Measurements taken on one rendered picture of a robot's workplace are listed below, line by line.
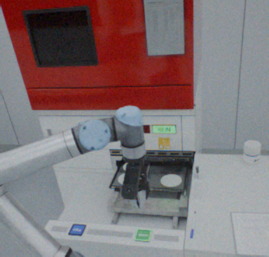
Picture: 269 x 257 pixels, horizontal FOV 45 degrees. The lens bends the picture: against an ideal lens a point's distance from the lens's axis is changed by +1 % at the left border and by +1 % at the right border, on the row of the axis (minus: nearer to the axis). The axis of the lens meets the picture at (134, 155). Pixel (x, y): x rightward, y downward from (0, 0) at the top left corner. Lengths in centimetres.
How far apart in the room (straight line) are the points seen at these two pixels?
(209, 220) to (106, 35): 86
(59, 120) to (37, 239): 86
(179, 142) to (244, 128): 170
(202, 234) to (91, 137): 61
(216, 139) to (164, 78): 194
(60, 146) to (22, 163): 10
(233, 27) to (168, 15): 161
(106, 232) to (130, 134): 47
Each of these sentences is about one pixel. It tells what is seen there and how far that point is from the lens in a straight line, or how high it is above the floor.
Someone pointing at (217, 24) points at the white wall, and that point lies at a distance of 295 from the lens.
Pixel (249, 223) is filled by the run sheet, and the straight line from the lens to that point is 128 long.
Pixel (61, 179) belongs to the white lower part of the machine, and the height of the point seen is 76.
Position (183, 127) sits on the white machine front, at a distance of 160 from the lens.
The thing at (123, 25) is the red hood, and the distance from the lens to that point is 143.
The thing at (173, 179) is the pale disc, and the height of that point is 90.
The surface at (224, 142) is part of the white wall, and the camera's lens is 334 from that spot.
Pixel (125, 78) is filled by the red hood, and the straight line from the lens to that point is 149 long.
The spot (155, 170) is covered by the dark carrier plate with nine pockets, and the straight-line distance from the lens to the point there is 166.
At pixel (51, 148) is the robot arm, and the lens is 84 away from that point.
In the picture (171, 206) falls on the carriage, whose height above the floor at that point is 88.
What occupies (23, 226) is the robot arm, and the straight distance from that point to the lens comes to 104.
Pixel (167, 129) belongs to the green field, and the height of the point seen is 110.
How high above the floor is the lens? 184
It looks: 32 degrees down
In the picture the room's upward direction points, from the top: 7 degrees counter-clockwise
